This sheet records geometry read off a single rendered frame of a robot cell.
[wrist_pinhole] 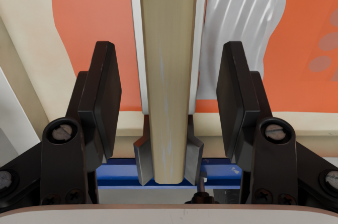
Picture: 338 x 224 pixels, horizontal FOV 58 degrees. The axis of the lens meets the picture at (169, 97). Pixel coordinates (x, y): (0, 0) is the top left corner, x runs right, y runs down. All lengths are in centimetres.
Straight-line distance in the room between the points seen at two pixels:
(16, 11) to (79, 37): 6
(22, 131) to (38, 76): 7
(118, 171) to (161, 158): 15
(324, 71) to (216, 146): 16
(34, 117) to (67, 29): 12
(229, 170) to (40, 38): 27
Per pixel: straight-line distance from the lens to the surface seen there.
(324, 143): 47
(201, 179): 41
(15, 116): 37
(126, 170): 41
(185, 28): 17
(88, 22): 30
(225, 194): 129
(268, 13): 30
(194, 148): 32
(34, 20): 32
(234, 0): 28
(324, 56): 36
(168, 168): 28
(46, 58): 34
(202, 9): 24
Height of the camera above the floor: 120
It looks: 43 degrees down
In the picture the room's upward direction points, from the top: 180 degrees clockwise
